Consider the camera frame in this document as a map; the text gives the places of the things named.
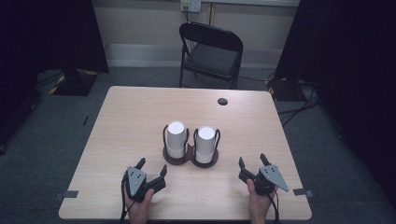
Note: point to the white wall outlet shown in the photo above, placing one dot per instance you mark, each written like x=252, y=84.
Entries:
x=190, y=5

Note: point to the black stand base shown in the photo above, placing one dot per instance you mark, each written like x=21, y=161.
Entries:
x=76, y=83
x=285, y=88

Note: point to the black table grommet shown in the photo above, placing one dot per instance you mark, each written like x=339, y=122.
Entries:
x=222, y=101

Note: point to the black curtain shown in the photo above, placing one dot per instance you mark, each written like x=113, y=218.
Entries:
x=348, y=68
x=46, y=40

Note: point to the white paper cup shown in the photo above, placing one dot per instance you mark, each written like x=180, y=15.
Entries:
x=206, y=143
x=176, y=138

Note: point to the person's right hand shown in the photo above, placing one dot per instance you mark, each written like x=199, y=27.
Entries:
x=257, y=205

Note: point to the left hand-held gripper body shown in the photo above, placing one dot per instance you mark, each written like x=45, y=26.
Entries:
x=136, y=182

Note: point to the small black floor strip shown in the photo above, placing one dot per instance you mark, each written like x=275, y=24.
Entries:
x=86, y=120

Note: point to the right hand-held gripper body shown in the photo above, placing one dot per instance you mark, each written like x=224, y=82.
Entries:
x=271, y=176

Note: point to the black folding chair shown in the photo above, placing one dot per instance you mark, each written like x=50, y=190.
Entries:
x=211, y=57

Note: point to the person's left hand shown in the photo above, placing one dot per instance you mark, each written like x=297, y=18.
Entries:
x=140, y=210

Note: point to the grey tape strip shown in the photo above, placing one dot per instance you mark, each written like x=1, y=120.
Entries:
x=302, y=192
x=67, y=194

